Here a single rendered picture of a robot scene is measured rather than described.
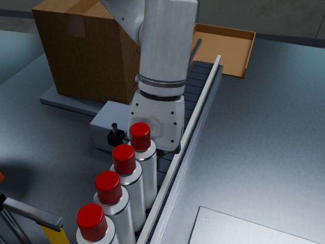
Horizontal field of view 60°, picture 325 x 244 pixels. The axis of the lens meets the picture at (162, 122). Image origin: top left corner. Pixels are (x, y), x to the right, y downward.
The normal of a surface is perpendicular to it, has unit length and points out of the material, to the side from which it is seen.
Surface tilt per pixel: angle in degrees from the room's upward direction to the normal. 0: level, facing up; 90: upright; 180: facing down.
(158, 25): 70
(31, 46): 0
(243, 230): 0
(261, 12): 90
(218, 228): 0
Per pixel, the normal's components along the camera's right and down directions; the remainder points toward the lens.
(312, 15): -0.22, 0.66
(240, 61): 0.00, -0.73
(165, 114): -0.23, 0.33
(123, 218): 0.73, 0.47
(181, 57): 0.59, 0.40
